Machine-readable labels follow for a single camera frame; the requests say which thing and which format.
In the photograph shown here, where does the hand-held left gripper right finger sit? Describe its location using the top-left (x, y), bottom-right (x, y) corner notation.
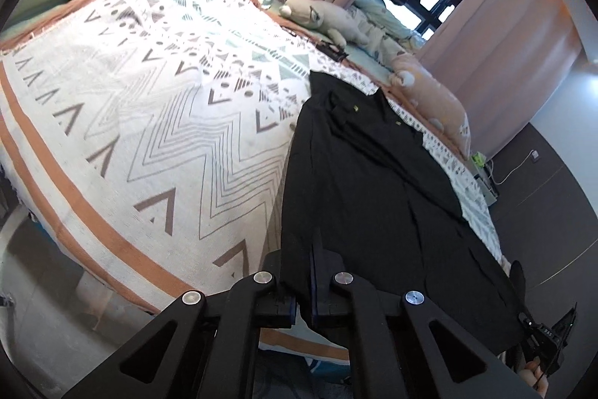
top-left (309, 233), bottom-right (531, 399)

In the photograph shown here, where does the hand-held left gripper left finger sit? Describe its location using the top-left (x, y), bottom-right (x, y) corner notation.
top-left (61, 247), bottom-right (300, 399)

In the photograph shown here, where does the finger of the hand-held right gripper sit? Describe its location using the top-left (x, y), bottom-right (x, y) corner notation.
top-left (554, 308), bottom-right (577, 350)

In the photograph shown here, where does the black jacket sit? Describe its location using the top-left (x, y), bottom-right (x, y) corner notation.
top-left (280, 71), bottom-right (531, 355)

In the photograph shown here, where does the person's right hand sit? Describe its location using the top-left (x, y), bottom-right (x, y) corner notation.
top-left (516, 357), bottom-right (549, 399)

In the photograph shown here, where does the white nightstand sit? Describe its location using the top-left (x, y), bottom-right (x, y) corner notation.
top-left (469, 168), bottom-right (500, 206)

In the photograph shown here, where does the pink printed pillow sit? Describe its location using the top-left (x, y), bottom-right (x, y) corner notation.
top-left (390, 53), bottom-right (470, 157)

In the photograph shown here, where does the white patterned blanket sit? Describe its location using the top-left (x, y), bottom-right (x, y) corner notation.
top-left (0, 0), bottom-right (510, 357)

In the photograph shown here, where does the light crumpled duvet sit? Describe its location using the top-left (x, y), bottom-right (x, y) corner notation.
top-left (350, 0), bottom-right (426, 63)

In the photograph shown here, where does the beige plush toy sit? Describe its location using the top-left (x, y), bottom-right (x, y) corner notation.
top-left (279, 0), bottom-right (374, 49)

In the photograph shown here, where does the white charging cable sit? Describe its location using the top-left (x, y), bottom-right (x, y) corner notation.
top-left (490, 156), bottom-right (533, 185)

